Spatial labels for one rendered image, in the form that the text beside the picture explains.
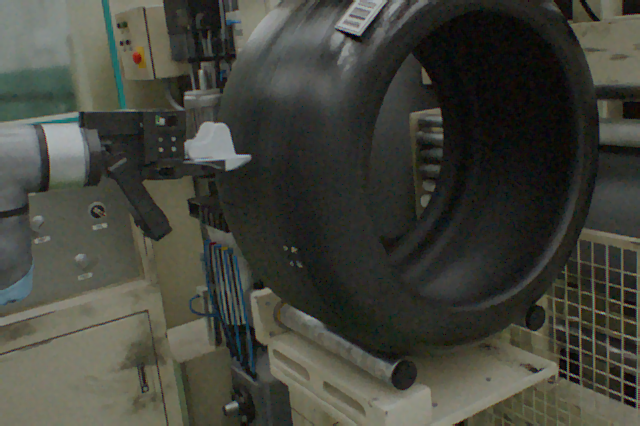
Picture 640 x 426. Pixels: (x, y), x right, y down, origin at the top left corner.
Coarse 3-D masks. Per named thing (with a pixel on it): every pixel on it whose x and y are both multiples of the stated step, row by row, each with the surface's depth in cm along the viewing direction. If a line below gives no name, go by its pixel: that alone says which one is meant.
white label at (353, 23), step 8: (360, 0) 86; (368, 0) 85; (376, 0) 85; (384, 0) 84; (352, 8) 86; (360, 8) 85; (368, 8) 84; (376, 8) 84; (344, 16) 85; (352, 16) 85; (360, 16) 84; (368, 16) 84; (336, 24) 85; (344, 24) 85; (352, 24) 84; (360, 24) 84; (352, 32) 83; (360, 32) 83
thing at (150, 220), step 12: (108, 168) 80; (120, 168) 80; (108, 180) 84; (120, 180) 81; (132, 180) 81; (120, 192) 83; (132, 192) 82; (144, 192) 83; (132, 204) 82; (144, 204) 83; (132, 216) 86; (144, 216) 83; (156, 216) 84; (144, 228) 84; (156, 228) 84; (168, 228) 85; (156, 240) 85
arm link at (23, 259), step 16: (0, 224) 73; (16, 224) 75; (0, 240) 73; (16, 240) 75; (0, 256) 73; (16, 256) 75; (32, 256) 79; (0, 272) 73; (16, 272) 76; (0, 288) 75; (16, 288) 76; (0, 304) 76
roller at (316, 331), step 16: (288, 304) 127; (288, 320) 124; (304, 320) 121; (304, 336) 121; (320, 336) 116; (336, 336) 112; (336, 352) 112; (352, 352) 108; (368, 352) 105; (384, 352) 104; (368, 368) 105; (384, 368) 101; (400, 368) 100; (416, 368) 102; (400, 384) 100
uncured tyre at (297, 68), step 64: (320, 0) 91; (448, 0) 89; (512, 0) 95; (256, 64) 95; (320, 64) 85; (384, 64) 85; (448, 64) 128; (512, 64) 123; (576, 64) 105; (256, 128) 91; (320, 128) 84; (448, 128) 133; (512, 128) 129; (576, 128) 108; (256, 192) 92; (320, 192) 85; (448, 192) 133; (512, 192) 129; (576, 192) 109; (256, 256) 101; (320, 256) 88; (384, 256) 89; (448, 256) 131; (512, 256) 122; (320, 320) 103; (384, 320) 93; (448, 320) 98; (512, 320) 106
